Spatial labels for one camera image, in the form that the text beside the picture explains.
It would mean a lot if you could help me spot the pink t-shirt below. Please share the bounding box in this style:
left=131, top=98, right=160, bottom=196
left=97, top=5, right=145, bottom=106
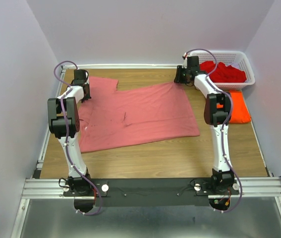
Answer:
left=79, top=77, right=200, bottom=153

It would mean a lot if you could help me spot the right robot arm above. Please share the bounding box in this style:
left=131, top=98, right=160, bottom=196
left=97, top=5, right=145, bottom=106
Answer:
left=174, top=55, right=235, bottom=194

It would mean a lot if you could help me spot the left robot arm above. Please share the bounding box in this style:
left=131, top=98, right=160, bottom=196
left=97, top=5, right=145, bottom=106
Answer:
left=47, top=69, right=92, bottom=196

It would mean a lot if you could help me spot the red t-shirt in basket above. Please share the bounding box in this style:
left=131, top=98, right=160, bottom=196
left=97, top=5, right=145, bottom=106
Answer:
left=200, top=61, right=247, bottom=83

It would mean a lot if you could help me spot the white plastic laundry basket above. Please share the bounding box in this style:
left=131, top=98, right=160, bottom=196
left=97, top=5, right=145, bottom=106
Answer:
left=189, top=50, right=255, bottom=91

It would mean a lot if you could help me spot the lavender garment in basket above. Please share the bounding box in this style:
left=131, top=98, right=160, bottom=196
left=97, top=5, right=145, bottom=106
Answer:
left=231, top=63, right=240, bottom=69

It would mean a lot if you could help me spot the folded orange t-shirt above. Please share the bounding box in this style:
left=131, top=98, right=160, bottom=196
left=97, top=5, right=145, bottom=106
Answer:
left=229, top=90, right=251, bottom=123

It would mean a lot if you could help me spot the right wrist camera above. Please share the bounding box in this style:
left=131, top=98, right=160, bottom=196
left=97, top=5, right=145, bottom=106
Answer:
left=182, top=53, right=188, bottom=68

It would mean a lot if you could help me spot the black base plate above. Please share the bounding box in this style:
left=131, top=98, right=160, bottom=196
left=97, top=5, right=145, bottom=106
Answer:
left=58, top=178, right=239, bottom=210

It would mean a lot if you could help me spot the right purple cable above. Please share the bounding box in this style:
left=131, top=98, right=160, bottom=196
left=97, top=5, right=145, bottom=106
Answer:
left=183, top=48, right=243, bottom=213

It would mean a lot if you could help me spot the purple cable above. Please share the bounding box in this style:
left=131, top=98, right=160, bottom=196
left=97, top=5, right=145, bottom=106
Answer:
left=53, top=60, right=103, bottom=216
left=183, top=48, right=243, bottom=213

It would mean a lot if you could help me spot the aluminium front rail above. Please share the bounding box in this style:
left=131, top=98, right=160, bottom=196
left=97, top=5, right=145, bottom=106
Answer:
left=21, top=177, right=281, bottom=199

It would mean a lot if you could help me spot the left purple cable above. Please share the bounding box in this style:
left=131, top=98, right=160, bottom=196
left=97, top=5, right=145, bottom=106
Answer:
left=53, top=60, right=103, bottom=216

